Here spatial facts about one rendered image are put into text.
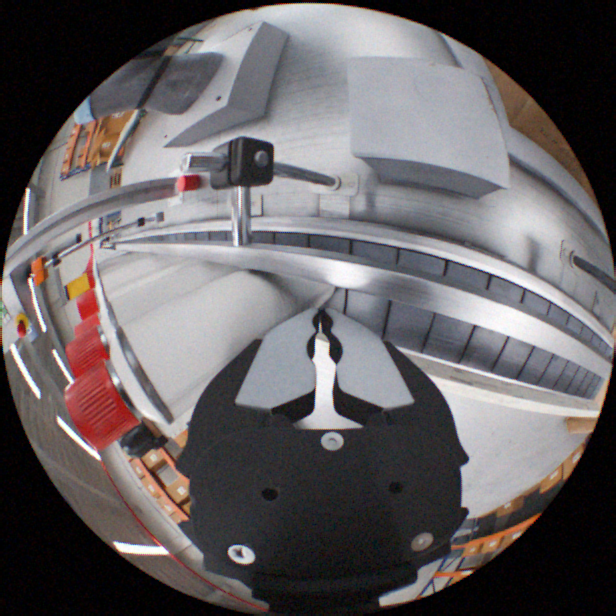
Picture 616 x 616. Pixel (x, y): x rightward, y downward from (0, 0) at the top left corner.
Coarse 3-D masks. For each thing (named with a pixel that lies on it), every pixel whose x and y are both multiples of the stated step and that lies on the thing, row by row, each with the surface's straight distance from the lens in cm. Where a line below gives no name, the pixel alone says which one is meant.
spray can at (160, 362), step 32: (224, 288) 11; (256, 288) 11; (288, 288) 13; (320, 288) 16; (160, 320) 9; (192, 320) 9; (224, 320) 10; (256, 320) 11; (128, 352) 9; (160, 352) 9; (192, 352) 9; (224, 352) 10; (96, 384) 10; (128, 384) 9; (160, 384) 9; (192, 384) 9; (96, 416) 10; (128, 416) 10; (160, 416) 9; (96, 448) 11
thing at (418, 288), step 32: (192, 256) 17; (224, 256) 13; (256, 256) 11; (288, 256) 10; (320, 256) 9; (352, 256) 10; (352, 288) 9; (384, 288) 8; (416, 288) 8; (448, 288) 8; (480, 288) 10; (480, 320) 9; (512, 320) 9; (544, 320) 11; (576, 352) 14
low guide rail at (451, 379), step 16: (320, 336) 18; (432, 368) 17; (448, 368) 18; (448, 384) 17; (464, 384) 17; (480, 384) 18; (496, 384) 19; (512, 384) 21; (480, 400) 19; (496, 400) 19; (512, 400) 20; (528, 400) 21; (544, 400) 24; (560, 400) 27; (576, 400) 32; (592, 416) 41
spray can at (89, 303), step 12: (132, 264) 30; (144, 264) 30; (156, 264) 30; (168, 264) 30; (108, 276) 29; (120, 276) 29; (132, 276) 29; (144, 276) 29; (96, 288) 29; (108, 288) 28; (120, 288) 28; (84, 300) 29; (96, 300) 29; (84, 312) 29
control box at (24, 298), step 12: (12, 276) 52; (24, 276) 60; (12, 288) 53; (24, 288) 59; (12, 300) 55; (24, 300) 57; (12, 312) 57; (24, 312) 57; (12, 324) 60; (24, 324) 59; (12, 336) 63
